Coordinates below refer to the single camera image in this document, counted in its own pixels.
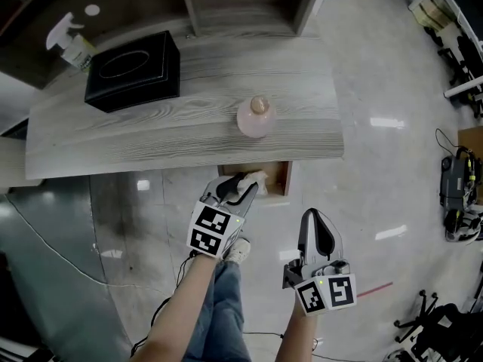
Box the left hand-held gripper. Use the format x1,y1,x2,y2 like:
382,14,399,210
186,172,260,259

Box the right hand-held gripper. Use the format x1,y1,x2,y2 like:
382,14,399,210
281,208,358,318

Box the wooden desk drawer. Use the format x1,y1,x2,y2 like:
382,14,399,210
217,160,294,198

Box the person's right forearm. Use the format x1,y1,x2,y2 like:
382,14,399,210
272,306,321,362

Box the person's left forearm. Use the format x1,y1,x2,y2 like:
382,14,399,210
129,253,224,362

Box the person's white left shoe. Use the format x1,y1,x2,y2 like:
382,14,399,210
223,237,252,265

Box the pink round bottle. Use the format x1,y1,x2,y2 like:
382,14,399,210
235,94,278,140

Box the grey wooden desk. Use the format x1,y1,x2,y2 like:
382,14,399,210
24,8,346,181

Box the white black robot shells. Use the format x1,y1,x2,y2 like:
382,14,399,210
442,205,483,245

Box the black wheeled equipment case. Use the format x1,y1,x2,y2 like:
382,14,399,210
438,146,483,207

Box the black high-back office chair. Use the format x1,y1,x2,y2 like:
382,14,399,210
393,290,483,362

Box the black tissue box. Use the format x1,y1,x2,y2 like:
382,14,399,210
84,30,182,114

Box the brown cardboard box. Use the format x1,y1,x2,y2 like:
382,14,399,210
457,125,483,156

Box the white yellow spray bottle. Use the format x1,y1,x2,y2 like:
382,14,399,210
45,11,97,73

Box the stack of beige crates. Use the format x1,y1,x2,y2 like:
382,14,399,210
412,0,454,32

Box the long white office desk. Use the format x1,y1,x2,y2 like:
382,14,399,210
407,0,483,98

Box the black floor cable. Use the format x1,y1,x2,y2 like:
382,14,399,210
241,330,382,362

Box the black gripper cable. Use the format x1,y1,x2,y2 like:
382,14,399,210
130,250,199,358

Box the thin white floor cable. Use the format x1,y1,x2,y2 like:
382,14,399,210
14,204,171,290

